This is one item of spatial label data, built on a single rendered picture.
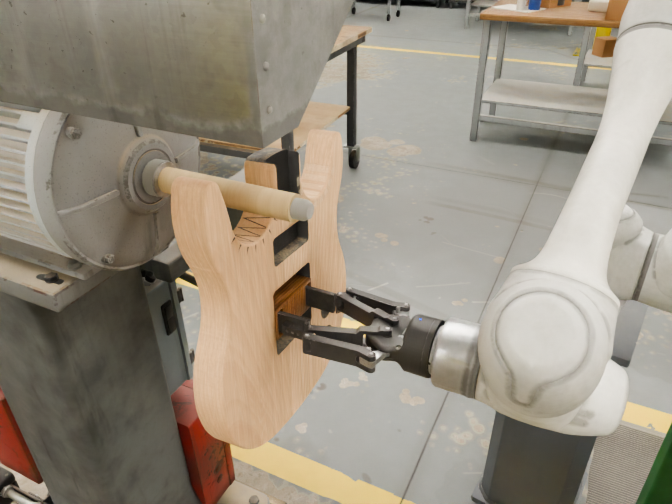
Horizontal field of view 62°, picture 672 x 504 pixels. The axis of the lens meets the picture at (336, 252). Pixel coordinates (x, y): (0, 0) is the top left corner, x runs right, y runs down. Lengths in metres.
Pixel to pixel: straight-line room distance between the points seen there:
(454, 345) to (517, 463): 1.06
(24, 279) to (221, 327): 0.29
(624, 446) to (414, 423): 0.69
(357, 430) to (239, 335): 1.37
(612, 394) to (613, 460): 1.45
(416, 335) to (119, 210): 0.39
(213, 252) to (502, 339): 0.30
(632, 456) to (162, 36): 1.96
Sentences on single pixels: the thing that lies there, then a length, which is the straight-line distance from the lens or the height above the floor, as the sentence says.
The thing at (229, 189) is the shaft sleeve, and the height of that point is 1.26.
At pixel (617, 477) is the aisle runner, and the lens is 2.08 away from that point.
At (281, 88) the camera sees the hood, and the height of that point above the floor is 1.42.
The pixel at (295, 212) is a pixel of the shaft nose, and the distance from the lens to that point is 0.61.
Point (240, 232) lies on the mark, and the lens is 0.69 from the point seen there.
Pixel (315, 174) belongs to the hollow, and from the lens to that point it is 0.82.
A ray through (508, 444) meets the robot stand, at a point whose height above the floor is 0.28.
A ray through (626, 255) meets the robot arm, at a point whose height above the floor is 0.91.
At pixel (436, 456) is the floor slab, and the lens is 1.97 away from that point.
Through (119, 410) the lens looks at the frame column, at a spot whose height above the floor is 0.78.
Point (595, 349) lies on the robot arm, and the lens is 0.49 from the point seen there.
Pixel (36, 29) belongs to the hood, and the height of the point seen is 1.45.
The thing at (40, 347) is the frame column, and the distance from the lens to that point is 0.95.
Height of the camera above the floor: 1.53
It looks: 32 degrees down
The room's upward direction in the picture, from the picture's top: 1 degrees counter-clockwise
